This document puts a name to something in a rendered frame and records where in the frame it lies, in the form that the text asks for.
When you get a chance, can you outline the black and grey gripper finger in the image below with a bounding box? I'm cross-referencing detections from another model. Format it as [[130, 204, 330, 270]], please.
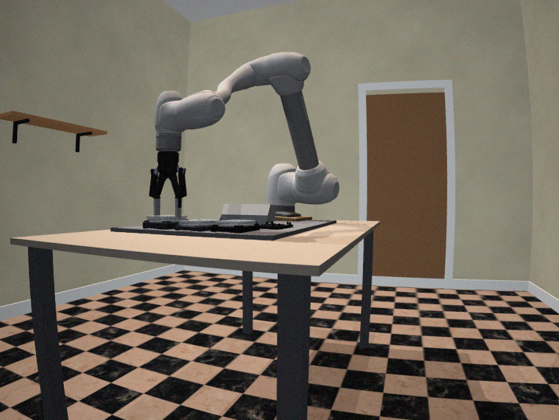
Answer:
[[166, 167, 187, 218], [149, 168, 166, 216]]

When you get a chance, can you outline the white button panel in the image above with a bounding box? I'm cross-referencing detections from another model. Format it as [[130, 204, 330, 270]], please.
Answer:
[[220, 204, 276, 225]]

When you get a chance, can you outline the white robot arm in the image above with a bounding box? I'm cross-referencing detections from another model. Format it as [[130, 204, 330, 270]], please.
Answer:
[[154, 52, 340, 218]]

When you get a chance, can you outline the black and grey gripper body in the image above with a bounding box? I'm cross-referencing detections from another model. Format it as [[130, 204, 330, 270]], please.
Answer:
[[157, 151, 179, 178]]

